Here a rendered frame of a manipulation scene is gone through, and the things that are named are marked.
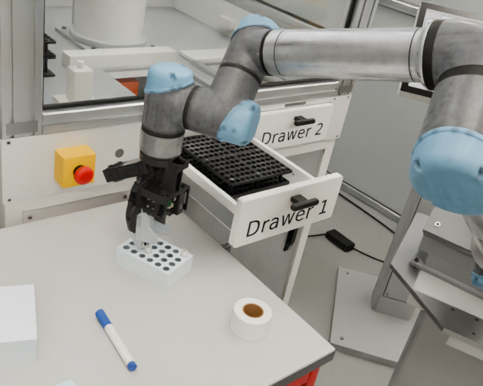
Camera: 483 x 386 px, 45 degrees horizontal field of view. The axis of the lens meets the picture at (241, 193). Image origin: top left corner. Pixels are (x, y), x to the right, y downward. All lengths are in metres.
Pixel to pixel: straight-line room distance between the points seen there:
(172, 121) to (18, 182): 0.41
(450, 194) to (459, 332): 0.54
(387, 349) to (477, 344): 1.06
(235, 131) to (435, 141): 0.33
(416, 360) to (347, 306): 0.97
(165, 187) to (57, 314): 0.28
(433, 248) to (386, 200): 1.84
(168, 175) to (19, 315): 0.33
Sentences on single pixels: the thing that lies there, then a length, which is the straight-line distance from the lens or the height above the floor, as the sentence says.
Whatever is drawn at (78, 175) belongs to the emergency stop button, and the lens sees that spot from 1.20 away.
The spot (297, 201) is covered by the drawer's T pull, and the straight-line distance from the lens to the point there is 1.18.
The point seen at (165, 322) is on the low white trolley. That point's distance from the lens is 1.05.
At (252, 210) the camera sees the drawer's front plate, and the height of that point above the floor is 0.90.
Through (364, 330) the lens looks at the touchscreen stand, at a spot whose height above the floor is 0.04.
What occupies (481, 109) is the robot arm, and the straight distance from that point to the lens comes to 0.73.
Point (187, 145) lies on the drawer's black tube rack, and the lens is 1.33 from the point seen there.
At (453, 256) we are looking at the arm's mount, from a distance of 1.35.
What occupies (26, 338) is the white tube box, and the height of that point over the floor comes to 0.81.
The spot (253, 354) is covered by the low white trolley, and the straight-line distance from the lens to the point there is 1.03.
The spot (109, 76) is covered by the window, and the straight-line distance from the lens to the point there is 1.24.
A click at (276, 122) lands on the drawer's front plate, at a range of 1.55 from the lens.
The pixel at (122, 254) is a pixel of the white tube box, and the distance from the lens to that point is 1.14.
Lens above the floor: 1.47
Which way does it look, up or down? 29 degrees down
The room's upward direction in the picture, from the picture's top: 12 degrees clockwise
